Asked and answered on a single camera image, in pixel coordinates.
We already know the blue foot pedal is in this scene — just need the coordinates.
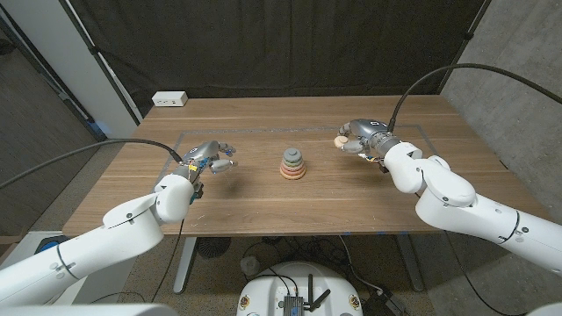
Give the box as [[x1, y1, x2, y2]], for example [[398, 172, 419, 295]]
[[34, 235, 71, 255]]

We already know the grey table leg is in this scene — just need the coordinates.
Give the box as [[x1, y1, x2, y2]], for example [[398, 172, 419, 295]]
[[394, 234, 425, 293]]

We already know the grey radio box with antennas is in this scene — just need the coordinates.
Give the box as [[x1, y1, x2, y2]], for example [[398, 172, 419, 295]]
[[283, 274, 331, 316]]

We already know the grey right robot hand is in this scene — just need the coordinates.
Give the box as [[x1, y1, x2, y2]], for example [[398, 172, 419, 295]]
[[336, 118, 401, 160]]

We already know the black backdrop curtain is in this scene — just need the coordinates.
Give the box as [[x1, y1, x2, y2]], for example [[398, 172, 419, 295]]
[[61, 0, 492, 119]]

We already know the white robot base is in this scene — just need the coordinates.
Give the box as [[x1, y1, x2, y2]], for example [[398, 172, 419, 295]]
[[236, 262, 364, 316]]

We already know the black backdrop stand pole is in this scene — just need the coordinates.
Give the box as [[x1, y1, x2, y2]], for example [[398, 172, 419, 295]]
[[437, 0, 492, 95], [58, 0, 144, 126]]

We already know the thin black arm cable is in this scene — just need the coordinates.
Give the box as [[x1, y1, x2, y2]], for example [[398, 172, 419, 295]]
[[445, 230, 513, 316], [151, 218, 185, 304]]

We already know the round black table foot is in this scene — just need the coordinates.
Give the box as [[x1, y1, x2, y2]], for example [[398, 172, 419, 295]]
[[196, 236, 232, 259]]

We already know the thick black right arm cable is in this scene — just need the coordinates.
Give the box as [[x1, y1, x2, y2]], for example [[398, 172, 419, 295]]
[[386, 63, 562, 133]]

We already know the white power strip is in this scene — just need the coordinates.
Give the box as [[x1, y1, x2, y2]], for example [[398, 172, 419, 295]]
[[151, 90, 189, 108]]

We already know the white table leg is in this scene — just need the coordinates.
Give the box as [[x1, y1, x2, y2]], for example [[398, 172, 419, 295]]
[[173, 236, 198, 295]]

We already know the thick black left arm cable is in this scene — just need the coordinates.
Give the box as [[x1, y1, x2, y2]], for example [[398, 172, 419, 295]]
[[0, 138, 184, 190]]

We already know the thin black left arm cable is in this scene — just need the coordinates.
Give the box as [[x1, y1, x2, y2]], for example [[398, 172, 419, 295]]
[[151, 218, 185, 304]]

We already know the round grey floor object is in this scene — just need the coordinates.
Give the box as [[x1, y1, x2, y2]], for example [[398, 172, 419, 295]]
[[240, 256, 261, 277]]

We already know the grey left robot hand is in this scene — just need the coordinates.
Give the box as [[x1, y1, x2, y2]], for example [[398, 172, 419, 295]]
[[173, 140, 239, 204]]

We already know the black power adapter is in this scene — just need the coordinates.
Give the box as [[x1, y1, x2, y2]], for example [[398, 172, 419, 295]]
[[364, 289, 407, 316]]

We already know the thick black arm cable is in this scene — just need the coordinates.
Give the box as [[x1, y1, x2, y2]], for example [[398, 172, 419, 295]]
[[386, 63, 562, 133], [0, 138, 184, 190]]

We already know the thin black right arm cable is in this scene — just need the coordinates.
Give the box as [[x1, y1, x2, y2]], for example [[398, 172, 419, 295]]
[[445, 230, 513, 316]]

